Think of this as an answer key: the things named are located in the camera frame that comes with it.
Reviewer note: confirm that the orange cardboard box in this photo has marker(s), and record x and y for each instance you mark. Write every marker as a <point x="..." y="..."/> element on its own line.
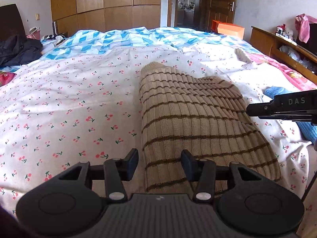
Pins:
<point x="227" y="29"/>

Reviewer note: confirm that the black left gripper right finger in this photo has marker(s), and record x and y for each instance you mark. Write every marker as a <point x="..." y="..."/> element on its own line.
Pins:
<point x="203" y="172"/>

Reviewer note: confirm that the brown wooden door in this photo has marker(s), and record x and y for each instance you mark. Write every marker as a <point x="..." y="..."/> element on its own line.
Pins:
<point x="220" y="10"/>

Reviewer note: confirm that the wooden side cabinet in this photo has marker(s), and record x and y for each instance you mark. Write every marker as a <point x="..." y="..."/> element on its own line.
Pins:
<point x="294" y="56"/>

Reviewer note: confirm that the brown wooden wardrobe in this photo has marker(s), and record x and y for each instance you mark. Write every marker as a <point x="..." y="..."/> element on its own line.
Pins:
<point x="69" y="16"/>

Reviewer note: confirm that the dark wooden headboard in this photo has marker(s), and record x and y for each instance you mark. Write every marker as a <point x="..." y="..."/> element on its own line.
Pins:
<point x="10" y="22"/>

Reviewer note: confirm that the small white sock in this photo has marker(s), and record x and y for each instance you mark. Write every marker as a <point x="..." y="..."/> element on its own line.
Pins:
<point x="242" y="56"/>

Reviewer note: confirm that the dark navy jacket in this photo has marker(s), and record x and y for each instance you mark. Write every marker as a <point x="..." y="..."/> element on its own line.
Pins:
<point x="18" y="50"/>

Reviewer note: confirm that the pink bucket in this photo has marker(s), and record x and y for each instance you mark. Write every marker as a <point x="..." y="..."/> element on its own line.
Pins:
<point x="34" y="33"/>

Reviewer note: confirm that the pink cartoon print pillow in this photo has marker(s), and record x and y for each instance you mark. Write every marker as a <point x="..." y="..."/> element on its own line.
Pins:
<point x="6" y="78"/>

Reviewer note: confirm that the beige brown striped knit sweater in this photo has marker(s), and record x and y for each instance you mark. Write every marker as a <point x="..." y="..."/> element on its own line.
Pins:
<point x="205" y="116"/>

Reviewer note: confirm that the white cherry print bedsheet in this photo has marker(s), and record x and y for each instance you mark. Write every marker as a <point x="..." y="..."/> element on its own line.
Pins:
<point x="87" y="108"/>

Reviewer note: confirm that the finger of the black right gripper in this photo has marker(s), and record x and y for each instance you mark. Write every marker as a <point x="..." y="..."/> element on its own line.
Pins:
<point x="260" y="109"/>

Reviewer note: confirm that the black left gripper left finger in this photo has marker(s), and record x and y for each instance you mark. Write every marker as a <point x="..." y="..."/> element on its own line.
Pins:
<point x="118" y="170"/>

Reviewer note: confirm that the blue white checkered quilt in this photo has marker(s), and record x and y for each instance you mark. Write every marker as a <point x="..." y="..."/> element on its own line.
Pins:
<point x="96" y="42"/>

